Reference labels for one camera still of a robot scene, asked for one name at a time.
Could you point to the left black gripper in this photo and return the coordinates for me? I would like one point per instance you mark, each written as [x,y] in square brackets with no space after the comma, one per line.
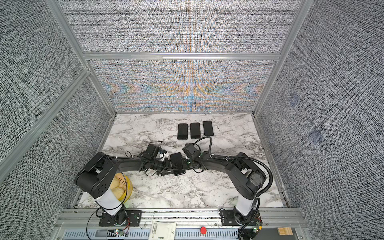
[167,167]

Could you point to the black phone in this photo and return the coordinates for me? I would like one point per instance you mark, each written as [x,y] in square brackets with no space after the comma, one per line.
[177,164]
[182,132]
[195,130]

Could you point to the black phone screen up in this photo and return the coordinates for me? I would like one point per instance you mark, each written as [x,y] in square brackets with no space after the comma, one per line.
[208,128]

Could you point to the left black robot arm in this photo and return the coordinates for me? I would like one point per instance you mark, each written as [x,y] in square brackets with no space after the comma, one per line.
[97,175]

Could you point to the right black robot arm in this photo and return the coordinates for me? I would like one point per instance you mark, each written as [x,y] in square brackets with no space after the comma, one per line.
[250,177]

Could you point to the yellow tape roll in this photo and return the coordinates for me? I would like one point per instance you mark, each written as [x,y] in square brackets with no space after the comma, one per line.
[121,187]

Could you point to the white paper label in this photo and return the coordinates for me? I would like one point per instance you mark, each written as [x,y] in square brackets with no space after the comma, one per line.
[162,231]

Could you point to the red emergency button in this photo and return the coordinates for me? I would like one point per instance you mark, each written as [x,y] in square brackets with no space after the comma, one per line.
[203,230]

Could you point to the wooden block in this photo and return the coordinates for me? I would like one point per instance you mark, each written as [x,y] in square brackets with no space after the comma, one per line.
[285,231]

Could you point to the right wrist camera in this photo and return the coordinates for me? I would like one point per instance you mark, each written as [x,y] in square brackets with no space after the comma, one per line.
[191,151]

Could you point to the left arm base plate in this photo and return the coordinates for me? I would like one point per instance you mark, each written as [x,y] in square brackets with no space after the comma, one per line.
[123,218]

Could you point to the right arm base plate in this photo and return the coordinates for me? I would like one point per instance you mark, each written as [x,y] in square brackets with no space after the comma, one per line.
[228,217]

